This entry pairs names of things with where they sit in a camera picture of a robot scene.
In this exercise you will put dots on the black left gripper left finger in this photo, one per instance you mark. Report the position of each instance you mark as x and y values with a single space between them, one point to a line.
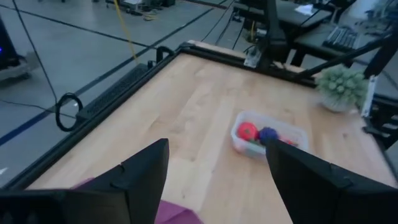
140 183

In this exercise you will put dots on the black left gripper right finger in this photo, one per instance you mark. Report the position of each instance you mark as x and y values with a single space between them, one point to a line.
317 193

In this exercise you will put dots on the red toy strawberry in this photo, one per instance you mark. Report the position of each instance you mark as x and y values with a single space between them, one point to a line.
287 142

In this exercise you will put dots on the purple toy grape bunch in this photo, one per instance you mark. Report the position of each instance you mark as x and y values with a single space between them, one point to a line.
268 133

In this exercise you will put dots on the red toy bell pepper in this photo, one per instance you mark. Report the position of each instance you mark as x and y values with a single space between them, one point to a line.
247 130

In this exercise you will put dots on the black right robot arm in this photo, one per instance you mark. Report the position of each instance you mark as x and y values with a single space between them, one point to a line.
275 37

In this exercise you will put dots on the clear plastic tupperware container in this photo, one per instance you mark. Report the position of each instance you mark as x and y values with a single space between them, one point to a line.
245 149

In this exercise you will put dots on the purple cloth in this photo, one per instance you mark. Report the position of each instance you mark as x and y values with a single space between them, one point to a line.
177 214

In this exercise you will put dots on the green potted succulent plant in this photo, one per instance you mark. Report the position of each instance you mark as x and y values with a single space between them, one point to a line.
342 87

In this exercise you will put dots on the dark desk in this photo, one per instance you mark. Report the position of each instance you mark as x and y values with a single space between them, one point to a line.
311 46

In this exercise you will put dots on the black computer keyboard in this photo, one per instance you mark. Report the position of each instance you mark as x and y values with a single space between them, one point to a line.
340 39

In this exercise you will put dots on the black table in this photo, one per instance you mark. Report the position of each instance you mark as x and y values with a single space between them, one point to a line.
298 20

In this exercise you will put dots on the white paper sheet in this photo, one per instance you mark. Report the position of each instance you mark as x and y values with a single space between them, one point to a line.
306 9

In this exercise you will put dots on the black aluminium table frame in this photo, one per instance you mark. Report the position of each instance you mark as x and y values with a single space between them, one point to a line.
46 157

